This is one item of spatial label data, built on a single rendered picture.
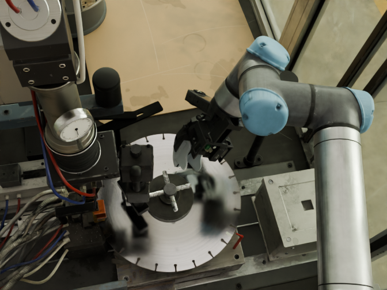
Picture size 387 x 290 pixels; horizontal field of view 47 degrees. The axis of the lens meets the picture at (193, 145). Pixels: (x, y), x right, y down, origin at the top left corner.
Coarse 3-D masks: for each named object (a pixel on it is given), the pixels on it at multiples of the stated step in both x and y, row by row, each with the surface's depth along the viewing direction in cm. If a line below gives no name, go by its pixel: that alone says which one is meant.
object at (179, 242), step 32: (160, 160) 105; (224, 160) 107; (224, 192) 103; (128, 224) 98; (160, 224) 98; (192, 224) 99; (224, 224) 100; (128, 256) 95; (160, 256) 95; (192, 256) 96
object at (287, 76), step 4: (284, 72) 94; (288, 72) 94; (292, 72) 94; (280, 76) 94; (284, 76) 94; (288, 76) 94; (292, 76) 94; (296, 76) 94; (284, 80) 93; (288, 80) 93; (292, 80) 94; (296, 80) 94
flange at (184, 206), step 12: (156, 180) 102; (180, 180) 102; (180, 192) 101; (192, 192) 101; (156, 204) 99; (168, 204) 99; (180, 204) 100; (156, 216) 98; (168, 216) 98; (180, 216) 99
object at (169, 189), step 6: (168, 180) 98; (168, 186) 97; (174, 186) 97; (180, 186) 97; (186, 186) 98; (156, 192) 96; (162, 192) 97; (168, 192) 96; (174, 192) 96; (168, 198) 98; (174, 204) 95; (174, 210) 95
